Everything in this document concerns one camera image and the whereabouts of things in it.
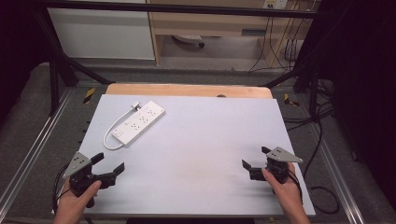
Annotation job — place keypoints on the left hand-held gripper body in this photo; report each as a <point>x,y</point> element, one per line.
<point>81,177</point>

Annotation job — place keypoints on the white chair base with caster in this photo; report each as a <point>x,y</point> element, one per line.
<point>188,39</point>

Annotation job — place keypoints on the white plug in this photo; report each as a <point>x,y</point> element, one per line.
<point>135,105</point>

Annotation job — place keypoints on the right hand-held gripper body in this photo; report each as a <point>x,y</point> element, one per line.
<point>277,163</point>

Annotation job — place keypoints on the yellow black tape marker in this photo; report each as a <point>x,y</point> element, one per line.
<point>89,95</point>
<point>289,100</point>

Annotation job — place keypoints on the dark curtain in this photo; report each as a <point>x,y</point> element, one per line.
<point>18,46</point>
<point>364,77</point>

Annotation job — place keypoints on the person's left hand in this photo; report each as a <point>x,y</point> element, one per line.
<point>74,203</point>

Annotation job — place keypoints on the white cabinet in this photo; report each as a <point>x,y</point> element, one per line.
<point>102,34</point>

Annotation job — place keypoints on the wooden desk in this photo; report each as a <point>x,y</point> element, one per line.
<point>214,23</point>

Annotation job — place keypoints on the white wall socket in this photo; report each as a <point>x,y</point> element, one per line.
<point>274,3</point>

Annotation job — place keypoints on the person's right hand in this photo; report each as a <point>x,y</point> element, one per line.
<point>285,191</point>

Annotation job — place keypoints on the black metal frame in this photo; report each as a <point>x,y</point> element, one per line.
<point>174,9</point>

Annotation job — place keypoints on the white power strip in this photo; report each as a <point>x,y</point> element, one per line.
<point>139,122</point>

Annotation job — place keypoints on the aluminium floor rail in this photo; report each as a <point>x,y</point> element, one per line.
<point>337,174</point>
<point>34,146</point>

